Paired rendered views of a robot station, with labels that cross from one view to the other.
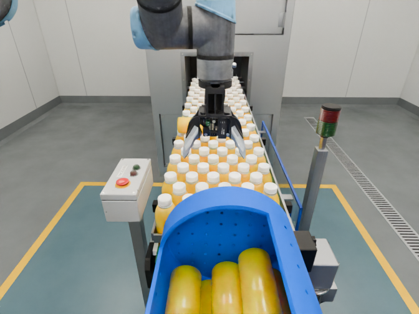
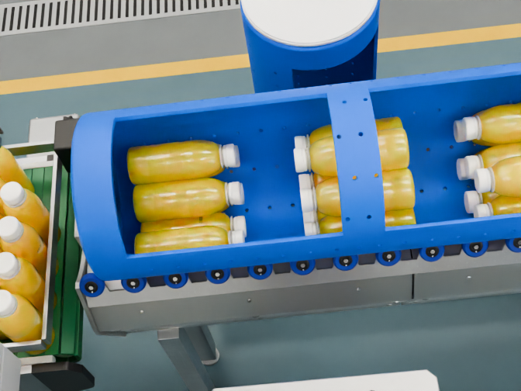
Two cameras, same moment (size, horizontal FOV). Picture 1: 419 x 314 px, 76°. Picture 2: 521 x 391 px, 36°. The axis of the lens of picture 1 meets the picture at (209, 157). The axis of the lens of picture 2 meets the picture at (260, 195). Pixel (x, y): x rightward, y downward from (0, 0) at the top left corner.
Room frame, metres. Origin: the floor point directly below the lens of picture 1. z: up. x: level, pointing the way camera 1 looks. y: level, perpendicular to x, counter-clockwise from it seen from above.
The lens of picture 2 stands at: (0.11, 0.65, 2.24)
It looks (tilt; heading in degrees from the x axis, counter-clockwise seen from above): 60 degrees down; 275
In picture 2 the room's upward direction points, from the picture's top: 11 degrees counter-clockwise
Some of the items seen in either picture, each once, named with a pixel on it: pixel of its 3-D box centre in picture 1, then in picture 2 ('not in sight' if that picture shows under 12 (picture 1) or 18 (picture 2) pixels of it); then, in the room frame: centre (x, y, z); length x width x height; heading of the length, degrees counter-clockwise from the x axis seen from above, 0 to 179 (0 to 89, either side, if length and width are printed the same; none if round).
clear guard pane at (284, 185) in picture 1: (270, 195); not in sight; (1.11, -0.32, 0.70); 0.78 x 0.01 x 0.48; 179
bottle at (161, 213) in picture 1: (167, 223); (21, 322); (0.60, 0.13, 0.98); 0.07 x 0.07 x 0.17
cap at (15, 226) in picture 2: not in sight; (8, 228); (0.60, -0.01, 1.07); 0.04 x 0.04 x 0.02
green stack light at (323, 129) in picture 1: (326, 126); not in sight; (0.86, -0.40, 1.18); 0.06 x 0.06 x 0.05
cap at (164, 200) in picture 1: (164, 199); (1, 302); (0.60, 0.13, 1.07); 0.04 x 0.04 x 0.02
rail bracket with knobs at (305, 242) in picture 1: (295, 252); (78, 148); (0.52, -0.24, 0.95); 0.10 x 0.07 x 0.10; 89
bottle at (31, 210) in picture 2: not in sight; (29, 217); (0.60, -0.08, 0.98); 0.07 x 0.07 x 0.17
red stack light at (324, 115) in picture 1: (329, 114); not in sight; (0.86, -0.40, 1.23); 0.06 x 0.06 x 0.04
